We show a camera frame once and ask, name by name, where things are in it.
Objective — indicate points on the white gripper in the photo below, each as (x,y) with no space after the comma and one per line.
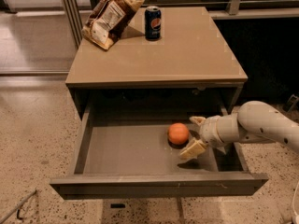
(209,132)

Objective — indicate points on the orange fruit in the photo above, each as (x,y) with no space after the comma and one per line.
(178,133)

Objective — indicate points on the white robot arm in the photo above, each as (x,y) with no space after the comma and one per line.
(254,122)

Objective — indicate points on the open grey top drawer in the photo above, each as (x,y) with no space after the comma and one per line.
(126,155)

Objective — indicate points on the grey cabinet counter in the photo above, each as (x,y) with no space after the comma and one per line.
(191,53)

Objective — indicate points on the dark object on floor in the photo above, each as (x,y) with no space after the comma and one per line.
(291,103)

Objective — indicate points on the blue Pepsi soda can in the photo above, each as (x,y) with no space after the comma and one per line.
(153,20)

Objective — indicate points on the brown chip bag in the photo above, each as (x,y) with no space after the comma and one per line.
(108,20)

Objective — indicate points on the metal rod on floor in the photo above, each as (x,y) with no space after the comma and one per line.
(16,209)

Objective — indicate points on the metal window frame post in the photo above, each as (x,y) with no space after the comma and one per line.
(75,23)

